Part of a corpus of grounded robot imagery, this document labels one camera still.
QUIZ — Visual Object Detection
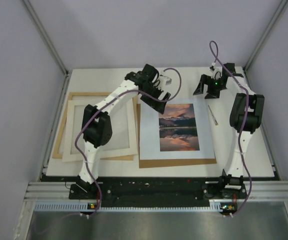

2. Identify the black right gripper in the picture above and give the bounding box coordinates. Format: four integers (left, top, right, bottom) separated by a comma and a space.
193, 74, 225, 100

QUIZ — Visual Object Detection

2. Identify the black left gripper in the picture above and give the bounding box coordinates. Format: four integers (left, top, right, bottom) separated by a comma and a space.
139, 82, 170, 114

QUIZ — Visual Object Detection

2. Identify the sunset landscape photo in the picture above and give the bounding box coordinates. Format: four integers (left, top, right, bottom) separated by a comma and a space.
138, 102, 217, 161

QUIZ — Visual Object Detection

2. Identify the clear handled screwdriver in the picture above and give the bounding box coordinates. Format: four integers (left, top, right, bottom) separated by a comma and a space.
208, 105, 219, 126

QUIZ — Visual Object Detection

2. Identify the cream photo mat board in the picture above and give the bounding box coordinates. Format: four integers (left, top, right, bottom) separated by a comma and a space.
61, 96, 139, 163

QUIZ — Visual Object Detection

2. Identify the wooden picture frame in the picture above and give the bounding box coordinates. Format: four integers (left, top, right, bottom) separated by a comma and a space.
51, 91, 139, 161

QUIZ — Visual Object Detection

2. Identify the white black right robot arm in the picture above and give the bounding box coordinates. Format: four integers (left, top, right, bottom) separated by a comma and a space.
193, 63, 265, 198

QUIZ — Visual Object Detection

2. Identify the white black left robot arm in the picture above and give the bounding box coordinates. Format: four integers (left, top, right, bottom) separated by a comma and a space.
76, 64, 172, 199

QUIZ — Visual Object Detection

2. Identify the brown hardboard backing panel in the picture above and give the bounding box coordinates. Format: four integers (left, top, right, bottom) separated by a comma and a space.
134, 103, 217, 169

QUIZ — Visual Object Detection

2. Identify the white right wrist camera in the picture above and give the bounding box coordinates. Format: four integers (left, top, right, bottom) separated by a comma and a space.
209, 63, 222, 80

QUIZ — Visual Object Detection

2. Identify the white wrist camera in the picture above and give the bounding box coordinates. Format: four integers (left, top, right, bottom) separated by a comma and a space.
209, 63, 222, 80
156, 74, 172, 90

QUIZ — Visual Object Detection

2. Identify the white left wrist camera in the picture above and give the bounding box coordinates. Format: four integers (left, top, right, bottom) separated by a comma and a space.
156, 74, 172, 90

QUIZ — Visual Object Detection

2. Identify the aluminium left table rail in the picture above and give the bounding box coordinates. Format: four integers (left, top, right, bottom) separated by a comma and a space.
36, 72, 71, 182

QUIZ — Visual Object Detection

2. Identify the aluminium table rail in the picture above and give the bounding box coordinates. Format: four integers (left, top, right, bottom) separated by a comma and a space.
36, 72, 71, 182
243, 68, 282, 181

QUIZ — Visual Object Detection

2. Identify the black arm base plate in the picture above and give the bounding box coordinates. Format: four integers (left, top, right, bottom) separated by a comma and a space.
69, 176, 246, 202

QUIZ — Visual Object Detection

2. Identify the aluminium right corner post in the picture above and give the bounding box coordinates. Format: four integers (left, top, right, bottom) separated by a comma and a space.
243, 0, 288, 72

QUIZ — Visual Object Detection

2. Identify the aluminium corner post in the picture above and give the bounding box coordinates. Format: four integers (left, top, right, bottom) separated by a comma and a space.
243, 0, 288, 72
20, 0, 69, 76

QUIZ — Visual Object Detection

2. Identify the aluminium right table rail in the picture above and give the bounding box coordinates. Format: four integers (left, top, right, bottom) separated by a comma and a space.
243, 68, 282, 181

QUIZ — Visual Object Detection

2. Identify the white slotted cable duct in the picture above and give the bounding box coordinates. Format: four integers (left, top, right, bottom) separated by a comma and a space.
34, 200, 237, 213

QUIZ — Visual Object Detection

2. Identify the aluminium left corner post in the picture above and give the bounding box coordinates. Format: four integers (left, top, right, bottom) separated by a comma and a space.
20, 0, 69, 76

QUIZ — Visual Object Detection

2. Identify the aluminium front rail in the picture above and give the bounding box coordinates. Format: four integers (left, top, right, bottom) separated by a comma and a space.
24, 181, 288, 202

